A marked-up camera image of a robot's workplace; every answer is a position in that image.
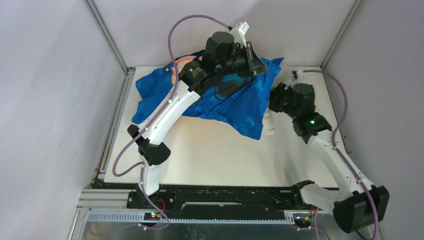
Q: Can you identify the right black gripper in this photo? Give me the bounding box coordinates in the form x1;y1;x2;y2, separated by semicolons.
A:
257;82;300;120

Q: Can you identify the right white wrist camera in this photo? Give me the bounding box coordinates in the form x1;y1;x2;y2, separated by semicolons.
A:
289;69;305;86

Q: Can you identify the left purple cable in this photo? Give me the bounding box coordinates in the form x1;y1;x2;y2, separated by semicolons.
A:
111;14;234;231

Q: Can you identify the yellow and blue pillowcase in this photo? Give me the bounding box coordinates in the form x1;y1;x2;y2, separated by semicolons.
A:
131;57;284;140

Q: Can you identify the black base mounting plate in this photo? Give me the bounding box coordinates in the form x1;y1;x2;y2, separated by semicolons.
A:
126;184;317;221

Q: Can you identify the white pillow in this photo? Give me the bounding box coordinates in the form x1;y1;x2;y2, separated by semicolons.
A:
261;108;275;137

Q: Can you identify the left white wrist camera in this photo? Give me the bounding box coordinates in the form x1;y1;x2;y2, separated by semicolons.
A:
229;21;250;48

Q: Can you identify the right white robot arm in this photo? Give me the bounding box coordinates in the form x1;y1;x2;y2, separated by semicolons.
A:
268;83;390;233

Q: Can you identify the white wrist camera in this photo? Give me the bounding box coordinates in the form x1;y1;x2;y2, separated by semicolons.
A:
289;69;305;86
229;21;250;48

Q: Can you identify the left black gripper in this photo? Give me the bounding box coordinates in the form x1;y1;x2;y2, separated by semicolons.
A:
215;41;270;79

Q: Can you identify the aluminium frame rail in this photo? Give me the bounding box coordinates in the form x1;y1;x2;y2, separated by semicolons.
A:
68;184;314;240

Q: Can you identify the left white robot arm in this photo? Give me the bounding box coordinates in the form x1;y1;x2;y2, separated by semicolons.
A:
128;29;268;208

